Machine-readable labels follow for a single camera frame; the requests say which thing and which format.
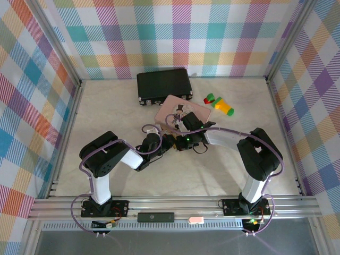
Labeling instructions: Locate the pink tin box with picture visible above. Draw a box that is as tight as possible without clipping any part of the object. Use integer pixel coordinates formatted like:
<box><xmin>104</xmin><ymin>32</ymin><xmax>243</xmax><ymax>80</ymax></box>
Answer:
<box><xmin>155</xmin><ymin>95</ymin><xmax>213</xmax><ymax>132</ymax></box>

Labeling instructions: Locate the yellow and green toy block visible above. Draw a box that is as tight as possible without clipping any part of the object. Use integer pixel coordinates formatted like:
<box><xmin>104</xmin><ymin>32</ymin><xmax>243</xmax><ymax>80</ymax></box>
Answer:
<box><xmin>211</xmin><ymin>97</ymin><xmax>235</xmax><ymax>117</ymax></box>

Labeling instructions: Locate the black hard case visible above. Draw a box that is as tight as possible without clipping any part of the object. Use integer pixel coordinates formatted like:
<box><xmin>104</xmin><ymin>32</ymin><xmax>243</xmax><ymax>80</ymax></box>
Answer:
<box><xmin>136</xmin><ymin>68</ymin><xmax>194</xmax><ymax>107</ymax></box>

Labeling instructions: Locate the black bar device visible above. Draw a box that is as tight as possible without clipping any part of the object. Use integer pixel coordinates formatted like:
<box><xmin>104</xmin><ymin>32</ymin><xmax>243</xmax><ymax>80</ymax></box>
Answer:
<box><xmin>137</xmin><ymin>212</ymin><xmax>175</xmax><ymax>223</ymax></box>

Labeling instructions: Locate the small connector board green light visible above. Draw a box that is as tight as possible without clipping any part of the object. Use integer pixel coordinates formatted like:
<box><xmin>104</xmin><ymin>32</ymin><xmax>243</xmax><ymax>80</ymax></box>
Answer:
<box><xmin>243</xmin><ymin>217</ymin><xmax>264</xmax><ymax>232</ymax></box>

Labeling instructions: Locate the thin black cable loop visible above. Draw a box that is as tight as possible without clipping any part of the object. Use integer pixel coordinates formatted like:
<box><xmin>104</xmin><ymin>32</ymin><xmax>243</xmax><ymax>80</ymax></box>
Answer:
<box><xmin>191</xmin><ymin>143</ymin><xmax>208</xmax><ymax>155</ymax></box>

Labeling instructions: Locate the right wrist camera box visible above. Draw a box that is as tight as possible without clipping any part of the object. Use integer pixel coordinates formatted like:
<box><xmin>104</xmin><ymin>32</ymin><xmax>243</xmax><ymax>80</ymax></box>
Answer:
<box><xmin>174</xmin><ymin>119</ymin><xmax>188</xmax><ymax>132</ymax></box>

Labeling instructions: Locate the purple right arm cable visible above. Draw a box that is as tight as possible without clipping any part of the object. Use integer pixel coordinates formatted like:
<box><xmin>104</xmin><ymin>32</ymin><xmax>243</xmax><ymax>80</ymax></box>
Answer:
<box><xmin>165</xmin><ymin>114</ymin><xmax>285</xmax><ymax>237</ymax></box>

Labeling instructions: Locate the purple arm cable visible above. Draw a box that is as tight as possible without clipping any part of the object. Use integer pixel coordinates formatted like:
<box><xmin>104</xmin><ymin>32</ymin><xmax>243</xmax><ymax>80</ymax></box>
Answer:
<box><xmin>165</xmin><ymin>114</ymin><xmax>285</xmax><ymax>237</ymax></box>
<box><xmin>70</xmin><ymin>124</ymin><xmax>164</xmax><ymax>237</ymax></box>

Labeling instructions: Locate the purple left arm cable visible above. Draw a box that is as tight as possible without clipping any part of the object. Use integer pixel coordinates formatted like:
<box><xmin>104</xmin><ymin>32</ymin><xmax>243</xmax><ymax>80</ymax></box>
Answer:
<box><xmin>70</xmin><ymin>124</ymin><xmax>164</xmax><ymax>237</ymax></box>

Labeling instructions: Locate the aluminium front rail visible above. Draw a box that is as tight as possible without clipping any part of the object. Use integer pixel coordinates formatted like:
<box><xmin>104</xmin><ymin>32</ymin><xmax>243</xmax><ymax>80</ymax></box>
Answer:
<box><xmin>28</xmin><ymin>195</ymin><xmax>321</xmax><ymax>222</ymax></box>

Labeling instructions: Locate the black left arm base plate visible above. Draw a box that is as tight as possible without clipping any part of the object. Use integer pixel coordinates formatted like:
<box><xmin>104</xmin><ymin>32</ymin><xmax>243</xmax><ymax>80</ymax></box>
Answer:
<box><xmin>80</xmin><ymin>199</ymin><xmax>130</xmax><ymax>219</ymax></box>

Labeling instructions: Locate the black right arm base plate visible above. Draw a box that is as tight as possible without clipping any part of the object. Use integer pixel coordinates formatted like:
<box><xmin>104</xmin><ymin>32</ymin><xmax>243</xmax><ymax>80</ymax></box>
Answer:
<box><xmin>221</xmin><ymin>199</ymin><xmax>272</xmax><ymax>217</ymax></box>

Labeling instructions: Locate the perforated metal cable tray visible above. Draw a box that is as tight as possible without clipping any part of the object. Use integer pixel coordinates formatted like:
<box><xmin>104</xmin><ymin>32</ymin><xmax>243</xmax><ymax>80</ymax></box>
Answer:
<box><xmin>39</xmin><ymin>222</ymin><xmax>318</xmax><ymax>232</ymax></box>

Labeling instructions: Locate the aluminium side floor rail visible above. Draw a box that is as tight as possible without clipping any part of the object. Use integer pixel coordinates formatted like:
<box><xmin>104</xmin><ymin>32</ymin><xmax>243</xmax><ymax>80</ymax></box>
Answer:
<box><xmin>46</xmin><ymin>79</ymin><xmax>86</xmax><ymax>199</ymax></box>
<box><xmin>265</xmin><ymin>78</ymin><xmax>308</xmax><ymax>197</ymax></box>

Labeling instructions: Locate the aluminium frame post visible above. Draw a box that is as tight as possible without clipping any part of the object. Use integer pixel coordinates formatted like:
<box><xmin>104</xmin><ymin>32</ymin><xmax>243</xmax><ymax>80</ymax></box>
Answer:
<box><xmin>31</xmin><ymin>0</ymin><xmax>83</xmax><ymax>86</ymax></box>
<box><xmin>265</xmin><ymin>0</ymin><xmax>313</xmax><ymax>80</ymax></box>

